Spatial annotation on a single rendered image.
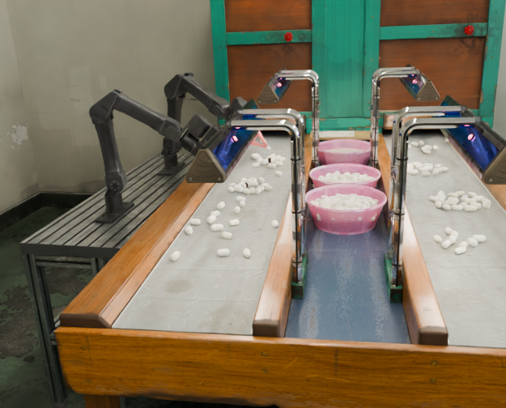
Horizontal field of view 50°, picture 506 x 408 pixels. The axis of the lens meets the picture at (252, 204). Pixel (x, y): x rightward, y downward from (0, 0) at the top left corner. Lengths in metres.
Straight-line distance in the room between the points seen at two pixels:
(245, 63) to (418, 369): 1.99
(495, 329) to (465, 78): 1.81
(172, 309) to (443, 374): 0.57
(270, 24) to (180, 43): 1.13
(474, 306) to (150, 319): 0.70
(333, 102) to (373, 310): 1.62
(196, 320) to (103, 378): 0.24
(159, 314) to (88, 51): 3.02
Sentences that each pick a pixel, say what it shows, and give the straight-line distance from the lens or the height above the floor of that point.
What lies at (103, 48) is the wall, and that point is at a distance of 4.00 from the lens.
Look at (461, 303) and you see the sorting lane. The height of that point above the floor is 0.74.
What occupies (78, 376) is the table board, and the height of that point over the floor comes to 0.63.
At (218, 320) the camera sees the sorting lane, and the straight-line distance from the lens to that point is 1.18.
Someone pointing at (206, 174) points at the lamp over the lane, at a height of 1.06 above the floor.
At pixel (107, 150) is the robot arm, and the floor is 0.92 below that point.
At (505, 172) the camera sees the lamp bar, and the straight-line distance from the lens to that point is 1.07.
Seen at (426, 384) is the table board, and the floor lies 0.66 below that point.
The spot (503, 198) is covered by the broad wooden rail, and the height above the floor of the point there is 0.76.
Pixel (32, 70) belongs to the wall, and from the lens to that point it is 4.31.
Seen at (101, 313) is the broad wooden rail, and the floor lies 0.76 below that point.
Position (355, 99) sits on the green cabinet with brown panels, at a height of 0.93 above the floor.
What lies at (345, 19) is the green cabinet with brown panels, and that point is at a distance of 2.75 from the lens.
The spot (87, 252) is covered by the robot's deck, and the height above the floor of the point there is 0.65.
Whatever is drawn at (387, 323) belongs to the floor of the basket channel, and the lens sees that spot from 1.30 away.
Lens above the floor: 1.35
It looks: 19 degrees down
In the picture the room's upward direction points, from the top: 3 degrees counter-clockwise
